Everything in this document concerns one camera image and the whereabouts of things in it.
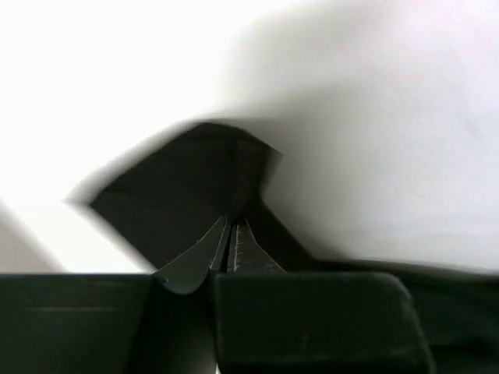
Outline black trousers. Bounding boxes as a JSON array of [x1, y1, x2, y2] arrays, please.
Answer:
[[80, 122, 498, 373]]

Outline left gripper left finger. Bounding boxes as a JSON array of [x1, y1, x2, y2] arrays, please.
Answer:
[[154, 217, 228, 295]]

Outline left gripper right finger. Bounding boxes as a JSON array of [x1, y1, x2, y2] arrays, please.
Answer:
[[227, 220, 285, 274]]

